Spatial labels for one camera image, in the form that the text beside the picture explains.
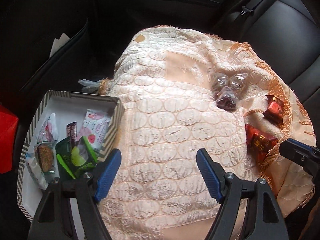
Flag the light blue snack packet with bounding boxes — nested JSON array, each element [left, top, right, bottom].
[[25, 153, 48, 191]]

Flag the green black snack packet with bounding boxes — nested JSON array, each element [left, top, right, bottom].
[[55, 137, 97, 180]]

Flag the red candy lower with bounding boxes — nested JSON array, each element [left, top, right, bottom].
[[245, 124, 278, 164]]

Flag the red candy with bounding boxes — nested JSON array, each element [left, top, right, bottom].
[[263, 95, 284, 125], [245, 124, 278, 164]]

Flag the red candy upper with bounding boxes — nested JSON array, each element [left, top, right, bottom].
[[263, 95, 284, 125]]

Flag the brown cookie clear packet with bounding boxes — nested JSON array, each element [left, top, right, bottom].
[[34, 142, 56, 174]]

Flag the pink white snack packet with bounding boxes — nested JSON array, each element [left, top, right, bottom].
[[36, 113, 59, 143]]

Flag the brown long chocolate bar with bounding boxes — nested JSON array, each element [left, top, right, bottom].
[[66, 122, 77, 150]]

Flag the clear wrapped dark candy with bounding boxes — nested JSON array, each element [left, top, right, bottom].
[[216, 86, 239, 112]]

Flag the clear wrapped candy right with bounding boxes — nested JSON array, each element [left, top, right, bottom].
[[229, 73, 248, 93]]

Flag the strawberry white snack packet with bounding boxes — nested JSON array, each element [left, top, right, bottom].
[[77, 109, 111, 152]]

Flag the red bag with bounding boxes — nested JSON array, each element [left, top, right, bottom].
[[0, 105, 18, 174]]

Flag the striped white cardboard box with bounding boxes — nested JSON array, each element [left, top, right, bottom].
[[16, 90, 125, 223]]

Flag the clear wrapped candy left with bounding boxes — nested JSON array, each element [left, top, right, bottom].
[[210, 73, 229, 91]]

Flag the black rear car seat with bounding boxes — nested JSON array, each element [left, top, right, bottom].
[[221, 0, 319, 114]]

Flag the black car seat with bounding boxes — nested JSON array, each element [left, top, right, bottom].
[[221, 0, 319, 114], [0, 0, 121, 100]]

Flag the grey plastic bag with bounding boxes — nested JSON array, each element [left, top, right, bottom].
[[78, 79, 102, 94]]

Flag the peach embroidered cloth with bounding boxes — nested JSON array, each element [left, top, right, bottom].
[[99, 26, 316, 239]]

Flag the seat belt buckle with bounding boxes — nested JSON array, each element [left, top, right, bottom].
[[239, 6, 254, 16]]

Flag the white paper in pocket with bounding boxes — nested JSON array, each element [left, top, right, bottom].
[[49, 33, 70, 57]]

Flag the black front car seat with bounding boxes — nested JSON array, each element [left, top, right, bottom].
[[0, 0, 121, 100]]

